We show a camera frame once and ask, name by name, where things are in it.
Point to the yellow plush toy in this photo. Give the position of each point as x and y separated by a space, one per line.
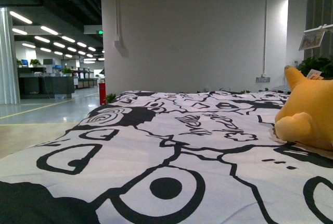
306 116

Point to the small green plant left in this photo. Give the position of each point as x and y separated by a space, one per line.
109 98

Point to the red fire extinguisher box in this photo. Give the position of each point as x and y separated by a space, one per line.
102 93

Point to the black and white bedsheet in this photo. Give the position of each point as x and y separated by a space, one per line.
171 158

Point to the checkered pillow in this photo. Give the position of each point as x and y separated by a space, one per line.
281 89

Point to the dark office counter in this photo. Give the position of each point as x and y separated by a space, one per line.
37 83

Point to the plush toy paper tag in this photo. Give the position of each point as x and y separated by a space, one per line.
314 75

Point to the white curtain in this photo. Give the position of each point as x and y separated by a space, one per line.
9 75

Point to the hanging picture card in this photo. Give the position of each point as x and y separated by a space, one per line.
311 40

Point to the green potted plant right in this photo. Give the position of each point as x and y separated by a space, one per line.
322 64

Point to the wall power socket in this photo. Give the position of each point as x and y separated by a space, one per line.
262 80

